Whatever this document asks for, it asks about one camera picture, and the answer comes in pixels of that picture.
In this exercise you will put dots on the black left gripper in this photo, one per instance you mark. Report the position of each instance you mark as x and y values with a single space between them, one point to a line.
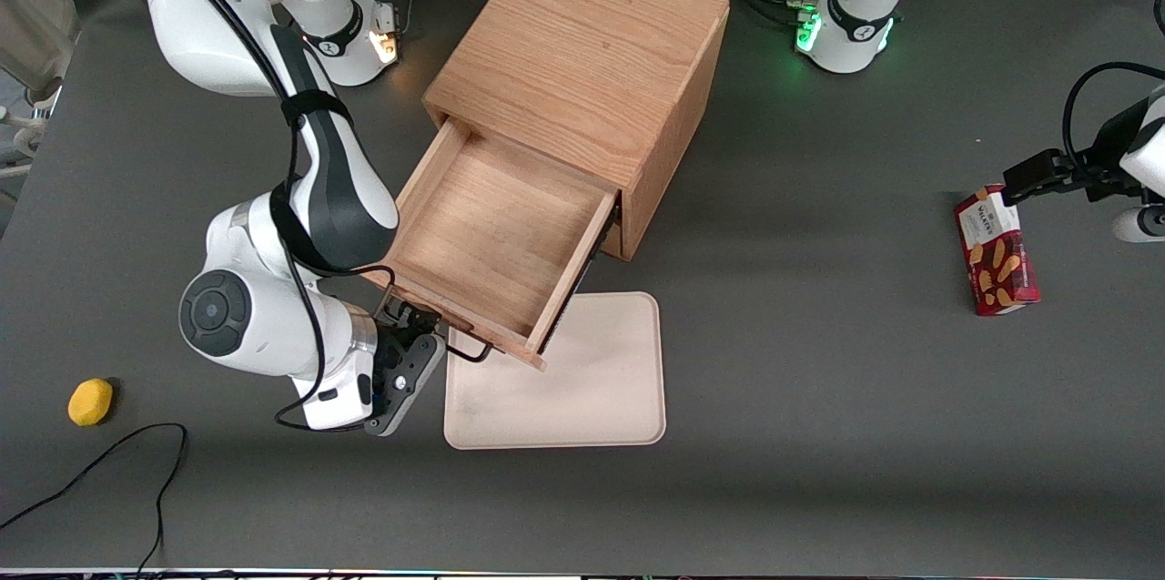
1079 178

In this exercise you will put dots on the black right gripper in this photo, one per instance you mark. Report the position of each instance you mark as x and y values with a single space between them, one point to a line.
393 345

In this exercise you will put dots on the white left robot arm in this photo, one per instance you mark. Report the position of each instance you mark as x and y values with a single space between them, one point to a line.
856 43

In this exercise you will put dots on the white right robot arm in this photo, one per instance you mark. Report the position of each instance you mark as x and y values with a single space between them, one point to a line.
246 316

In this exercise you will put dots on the wooden oak drawer cabinet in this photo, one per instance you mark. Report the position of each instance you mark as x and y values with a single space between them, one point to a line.
592 43

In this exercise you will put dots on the red tartan shortbread box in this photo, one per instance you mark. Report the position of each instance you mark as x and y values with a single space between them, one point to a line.
999 261

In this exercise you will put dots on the cream rectangular tray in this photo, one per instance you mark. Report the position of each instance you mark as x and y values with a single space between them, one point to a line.
592 380

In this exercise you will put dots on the yellow lemon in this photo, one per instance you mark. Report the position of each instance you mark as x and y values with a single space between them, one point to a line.
90 402

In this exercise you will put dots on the pale grey background furniture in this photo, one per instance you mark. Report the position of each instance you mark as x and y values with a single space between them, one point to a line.
36 25

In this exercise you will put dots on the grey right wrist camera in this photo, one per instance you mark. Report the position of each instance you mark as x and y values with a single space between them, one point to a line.
400 393

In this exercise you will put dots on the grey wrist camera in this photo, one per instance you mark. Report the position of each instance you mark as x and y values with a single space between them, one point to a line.
1129 225
400 393

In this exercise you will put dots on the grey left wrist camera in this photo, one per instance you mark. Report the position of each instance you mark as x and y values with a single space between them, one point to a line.
1129 225

